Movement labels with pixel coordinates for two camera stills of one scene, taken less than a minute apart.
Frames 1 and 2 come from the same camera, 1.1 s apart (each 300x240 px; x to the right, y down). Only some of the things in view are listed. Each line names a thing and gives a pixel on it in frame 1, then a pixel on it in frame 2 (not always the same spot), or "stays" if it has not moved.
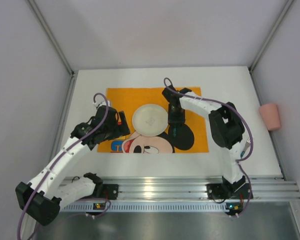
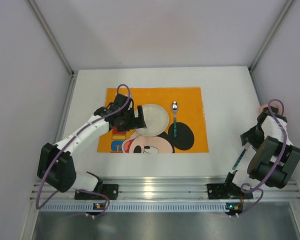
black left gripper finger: [125, 129] -> [139, 122]
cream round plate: [150, 120] stays
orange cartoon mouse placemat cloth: [188, 137] stays
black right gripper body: [176, 120] -> [246, 136]
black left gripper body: [122, 122] -> [134, 118]
